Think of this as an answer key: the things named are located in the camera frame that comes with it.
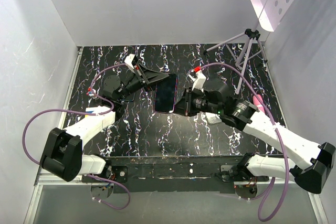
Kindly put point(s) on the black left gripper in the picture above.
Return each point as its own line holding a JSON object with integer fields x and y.
{"x": 149, "y": 76}

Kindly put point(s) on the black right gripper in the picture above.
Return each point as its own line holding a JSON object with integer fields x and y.
{"x": 184, "y": 106}

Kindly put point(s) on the black phone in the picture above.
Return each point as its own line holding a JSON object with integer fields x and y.
{"x": 165, "y": 94}

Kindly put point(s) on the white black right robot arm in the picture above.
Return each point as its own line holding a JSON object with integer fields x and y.
{"x": 306, "y": 163}

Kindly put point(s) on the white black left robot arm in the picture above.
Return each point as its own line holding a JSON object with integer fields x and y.
{"x": 63, "y": 153}

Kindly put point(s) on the small red white toy figure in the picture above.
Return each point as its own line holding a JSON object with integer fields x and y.
{"x": 91, "y": 93}

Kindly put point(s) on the blue white yellow toy blocks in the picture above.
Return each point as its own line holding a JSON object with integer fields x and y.
{"x": 90, "y": 110}

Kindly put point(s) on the pink marker pen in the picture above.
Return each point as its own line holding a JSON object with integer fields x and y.
{"x": 257, "y": 101}

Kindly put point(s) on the lilac tripod music stand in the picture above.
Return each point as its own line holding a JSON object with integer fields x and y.
{"x": 269, "y": 14}

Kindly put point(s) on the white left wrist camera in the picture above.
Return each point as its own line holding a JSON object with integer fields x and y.
{"x": 130, "y": 61}

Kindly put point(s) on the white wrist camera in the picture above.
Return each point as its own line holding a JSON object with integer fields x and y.
{"x": 198, "y": 79}
{"x": 130, "y": 61}

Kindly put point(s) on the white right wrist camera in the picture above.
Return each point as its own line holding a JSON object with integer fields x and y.
{"x": 198, "y": 79}

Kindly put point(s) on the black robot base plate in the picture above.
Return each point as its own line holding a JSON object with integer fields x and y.
{"x": 181, "y": 173}

